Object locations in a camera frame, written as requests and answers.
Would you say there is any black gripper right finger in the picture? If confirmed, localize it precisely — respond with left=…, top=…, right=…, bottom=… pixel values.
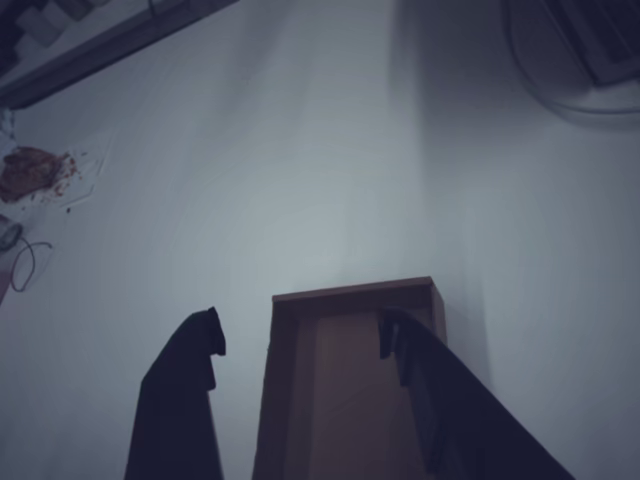
left=378, top=307, right=576, bottom=480

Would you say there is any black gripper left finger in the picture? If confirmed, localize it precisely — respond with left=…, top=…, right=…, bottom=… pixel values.
left=124, top=306, right=227, bottom=480

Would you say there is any brown cardboard box tray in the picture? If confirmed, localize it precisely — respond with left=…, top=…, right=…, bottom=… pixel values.
left=251, top=275, right=448, bottom=480

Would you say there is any brown crumbly food piece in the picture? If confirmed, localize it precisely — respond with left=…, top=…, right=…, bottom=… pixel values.
left=0, top=144, right=84, bottom=204

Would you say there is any large round grey object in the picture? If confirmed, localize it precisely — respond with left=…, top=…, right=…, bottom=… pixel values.
left=504, top=0, right=640, bottom=114

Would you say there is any thin dark wire loop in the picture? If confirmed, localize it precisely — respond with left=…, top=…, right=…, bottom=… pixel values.
left=9, top=242, right=54, bottom=292

